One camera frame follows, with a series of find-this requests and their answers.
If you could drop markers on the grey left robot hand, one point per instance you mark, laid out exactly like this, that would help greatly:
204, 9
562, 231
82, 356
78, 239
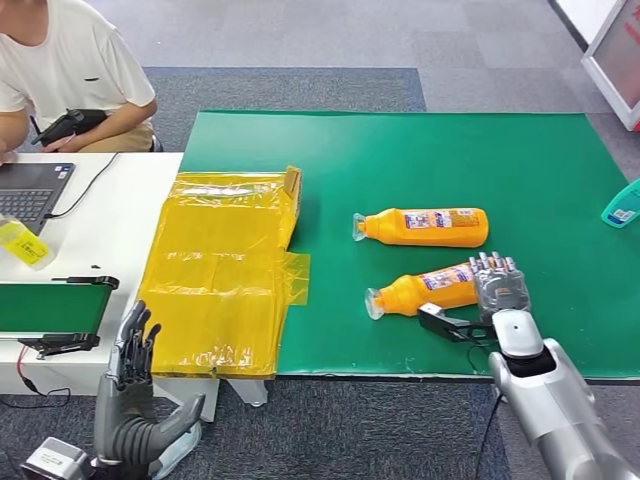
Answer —
125, 424

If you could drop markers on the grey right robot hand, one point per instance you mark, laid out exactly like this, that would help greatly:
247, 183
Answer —
500, 288

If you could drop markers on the orange plastic bottle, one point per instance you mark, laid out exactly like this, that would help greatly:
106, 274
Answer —
415, 295
425, 228

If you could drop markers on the teal plastic bottle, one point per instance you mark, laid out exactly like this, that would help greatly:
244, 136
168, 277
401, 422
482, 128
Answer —
623, 206

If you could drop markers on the clear bottle with yellow label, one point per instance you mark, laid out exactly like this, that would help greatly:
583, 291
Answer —
25, 248

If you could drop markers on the plastic wrapped white table foot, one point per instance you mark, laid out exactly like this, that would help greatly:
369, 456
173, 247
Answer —
177, 447

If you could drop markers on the small green conveyor belt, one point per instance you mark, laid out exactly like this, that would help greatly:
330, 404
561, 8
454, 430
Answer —
50, 308

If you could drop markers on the large green table mat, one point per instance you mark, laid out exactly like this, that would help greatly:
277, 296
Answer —
425, 159

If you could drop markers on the yellow plastic wrapped box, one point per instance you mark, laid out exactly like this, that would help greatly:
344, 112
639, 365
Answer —
215, 278

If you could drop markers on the white table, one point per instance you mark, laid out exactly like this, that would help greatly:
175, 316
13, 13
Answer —
115, 225

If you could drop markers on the dark grey laptop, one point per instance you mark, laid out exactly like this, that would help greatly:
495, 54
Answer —
30, 192

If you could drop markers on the white framed sign board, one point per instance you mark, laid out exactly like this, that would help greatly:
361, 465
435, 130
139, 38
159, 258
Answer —
617, 60

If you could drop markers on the black handheld controller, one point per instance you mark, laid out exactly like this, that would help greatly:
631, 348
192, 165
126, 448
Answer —
75, 124

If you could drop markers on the person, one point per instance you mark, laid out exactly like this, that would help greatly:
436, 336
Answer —
75, 60

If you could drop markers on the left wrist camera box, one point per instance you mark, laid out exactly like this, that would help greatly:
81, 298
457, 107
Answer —
57, 460

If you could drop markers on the white table leg bracket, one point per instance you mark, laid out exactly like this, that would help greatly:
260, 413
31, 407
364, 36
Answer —
247, 392

